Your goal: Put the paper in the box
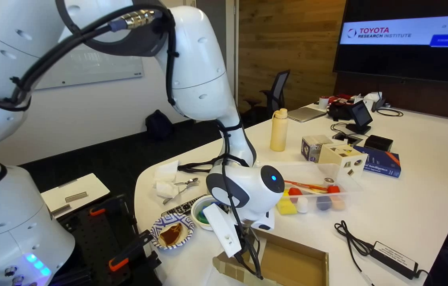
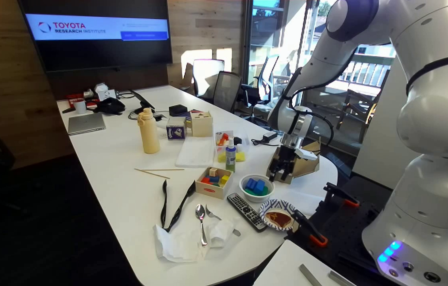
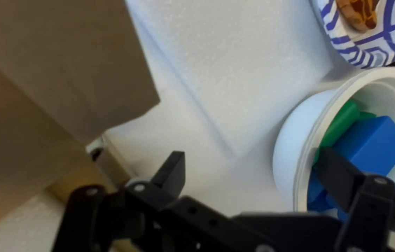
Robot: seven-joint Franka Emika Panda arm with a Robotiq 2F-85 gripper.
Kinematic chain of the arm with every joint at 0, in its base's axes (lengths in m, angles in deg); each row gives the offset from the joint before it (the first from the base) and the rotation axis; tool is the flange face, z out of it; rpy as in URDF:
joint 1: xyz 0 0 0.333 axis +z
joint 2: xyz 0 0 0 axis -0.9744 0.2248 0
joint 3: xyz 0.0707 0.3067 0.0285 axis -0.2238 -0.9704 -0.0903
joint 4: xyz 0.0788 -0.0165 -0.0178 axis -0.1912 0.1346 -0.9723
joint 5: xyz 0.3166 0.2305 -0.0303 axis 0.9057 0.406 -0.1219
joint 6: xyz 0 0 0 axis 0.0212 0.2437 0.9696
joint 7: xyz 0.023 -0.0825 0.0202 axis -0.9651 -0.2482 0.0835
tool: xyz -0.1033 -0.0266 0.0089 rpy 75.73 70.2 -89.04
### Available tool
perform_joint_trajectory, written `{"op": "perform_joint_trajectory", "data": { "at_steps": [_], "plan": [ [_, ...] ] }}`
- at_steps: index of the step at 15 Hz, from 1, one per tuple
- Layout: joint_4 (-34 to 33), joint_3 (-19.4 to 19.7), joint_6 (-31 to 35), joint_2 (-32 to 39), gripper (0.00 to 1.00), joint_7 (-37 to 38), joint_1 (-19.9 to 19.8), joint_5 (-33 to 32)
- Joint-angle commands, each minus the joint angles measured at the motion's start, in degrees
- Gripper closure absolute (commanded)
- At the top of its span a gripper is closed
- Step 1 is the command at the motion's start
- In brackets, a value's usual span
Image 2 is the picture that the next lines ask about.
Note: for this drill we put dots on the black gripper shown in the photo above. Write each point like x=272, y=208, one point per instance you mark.
x=288, y=156

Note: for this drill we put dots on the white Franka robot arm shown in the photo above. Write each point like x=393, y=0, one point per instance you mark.
x=436, y=116

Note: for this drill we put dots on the brown cardboard box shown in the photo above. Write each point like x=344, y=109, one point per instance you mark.
x=306, y=163

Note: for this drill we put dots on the wooden tray box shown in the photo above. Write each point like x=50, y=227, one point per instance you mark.
x=213, y=183

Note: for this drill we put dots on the small beige carton box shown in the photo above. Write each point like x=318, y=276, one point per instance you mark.
x=201, y=124

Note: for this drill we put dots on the blue wooden block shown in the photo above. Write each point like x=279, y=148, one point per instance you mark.
x=256, y=184

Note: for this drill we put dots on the blue patterned paper plate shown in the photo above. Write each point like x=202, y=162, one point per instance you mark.
x=269, y=208

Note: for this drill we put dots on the white round bowl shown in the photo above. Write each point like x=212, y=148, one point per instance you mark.
x=244, y=189

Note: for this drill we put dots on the brown hot dog food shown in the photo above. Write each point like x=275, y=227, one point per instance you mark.
x=279, y=218

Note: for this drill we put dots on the yellow sponge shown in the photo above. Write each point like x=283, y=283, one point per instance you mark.
x=240, y=156

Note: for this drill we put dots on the gray remote control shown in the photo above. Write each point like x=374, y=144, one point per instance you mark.
x=247, y=210

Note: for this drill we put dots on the black clamp orange tips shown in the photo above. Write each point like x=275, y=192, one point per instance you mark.
x=312, y=232
x=341, y=192

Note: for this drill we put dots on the clear plastic bag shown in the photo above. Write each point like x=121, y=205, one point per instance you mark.
x=223, y=138

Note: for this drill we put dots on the metal spoon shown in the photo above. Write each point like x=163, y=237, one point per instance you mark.
x=201, y=214

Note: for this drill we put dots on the gray mesh office chair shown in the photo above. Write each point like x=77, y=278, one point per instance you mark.
x=226, y=89

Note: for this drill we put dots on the black plastic tongs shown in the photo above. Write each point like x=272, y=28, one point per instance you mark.
x=182, y=203

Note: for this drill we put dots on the small dark cube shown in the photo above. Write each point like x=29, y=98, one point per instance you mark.
x=175, y=132

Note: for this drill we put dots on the small black case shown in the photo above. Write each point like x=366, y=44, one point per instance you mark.
x=178, y=109

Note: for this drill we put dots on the white paper napkin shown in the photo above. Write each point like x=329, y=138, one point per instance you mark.
x=178, y=246

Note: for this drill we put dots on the wooden chopstick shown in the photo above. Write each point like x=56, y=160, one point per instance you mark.
x=153, y=173

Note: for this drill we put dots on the dark office chair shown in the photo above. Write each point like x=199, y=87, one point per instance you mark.
x=188, y=79

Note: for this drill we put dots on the beige squeeze bottle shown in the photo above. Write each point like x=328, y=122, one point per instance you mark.
x=148, y=132

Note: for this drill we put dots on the black pouch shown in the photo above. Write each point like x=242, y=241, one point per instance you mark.
x=110, y=105

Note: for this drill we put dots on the white crumpled object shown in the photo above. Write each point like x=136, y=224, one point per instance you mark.
x=104, y=90

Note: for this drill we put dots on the gray closed laptop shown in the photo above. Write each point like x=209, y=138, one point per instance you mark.
x=86, y=122

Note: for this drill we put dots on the white cup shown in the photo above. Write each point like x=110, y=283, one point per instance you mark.
x=80, y=105

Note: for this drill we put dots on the wall television screen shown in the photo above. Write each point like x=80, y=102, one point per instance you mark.
x=97, y=32

